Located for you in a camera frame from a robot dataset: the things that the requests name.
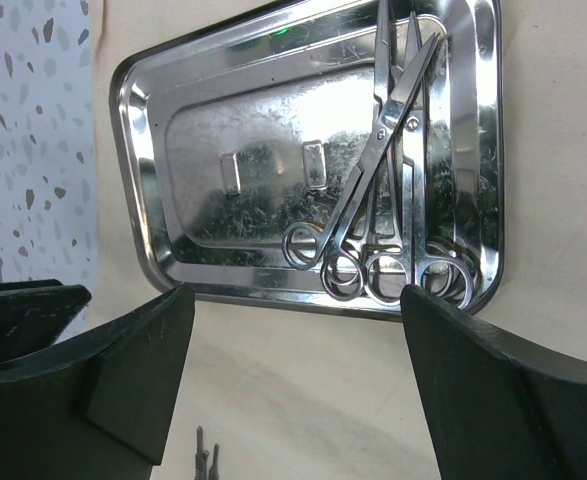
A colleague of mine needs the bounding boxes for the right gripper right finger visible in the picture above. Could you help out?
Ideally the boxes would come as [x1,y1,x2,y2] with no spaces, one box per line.
[401,286,587,479]

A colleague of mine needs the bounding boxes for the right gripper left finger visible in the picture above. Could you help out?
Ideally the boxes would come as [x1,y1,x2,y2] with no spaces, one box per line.
[0,284,195,479]

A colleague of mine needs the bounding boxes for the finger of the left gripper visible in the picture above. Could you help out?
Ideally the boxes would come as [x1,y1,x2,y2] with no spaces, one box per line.
[0,279,91,364]

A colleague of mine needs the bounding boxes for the steel scissors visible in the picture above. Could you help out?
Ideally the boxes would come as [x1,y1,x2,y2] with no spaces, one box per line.
[365,12,474,307]
[282,32,444,271]
[320,1,409,305]

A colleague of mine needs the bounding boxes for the beige cloth wrap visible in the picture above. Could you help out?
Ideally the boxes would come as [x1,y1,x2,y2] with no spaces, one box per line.
[86,1,587,479]

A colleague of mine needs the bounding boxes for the steel instrument tray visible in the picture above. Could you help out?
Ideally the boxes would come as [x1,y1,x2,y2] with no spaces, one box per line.
[109,1,504,318]

